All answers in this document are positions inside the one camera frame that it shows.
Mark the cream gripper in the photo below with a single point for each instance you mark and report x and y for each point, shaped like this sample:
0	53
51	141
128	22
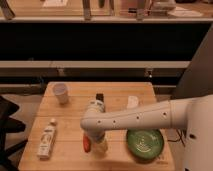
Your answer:
100	148

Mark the red pepper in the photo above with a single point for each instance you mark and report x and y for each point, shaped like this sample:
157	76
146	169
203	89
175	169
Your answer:
86	144

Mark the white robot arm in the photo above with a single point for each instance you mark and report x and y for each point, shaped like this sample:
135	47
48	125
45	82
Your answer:
195	115

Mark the green bowl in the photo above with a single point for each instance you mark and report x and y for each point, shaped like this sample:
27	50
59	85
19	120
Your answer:
145	144

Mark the black rectangular block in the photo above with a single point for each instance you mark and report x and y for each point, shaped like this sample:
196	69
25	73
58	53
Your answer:
100	97

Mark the white plastic bottle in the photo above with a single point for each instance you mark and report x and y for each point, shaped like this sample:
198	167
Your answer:
47	140

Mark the white paper cup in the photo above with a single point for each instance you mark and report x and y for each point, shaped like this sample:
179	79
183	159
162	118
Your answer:
60	91

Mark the black office chair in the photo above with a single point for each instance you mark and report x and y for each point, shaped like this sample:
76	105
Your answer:
9	125

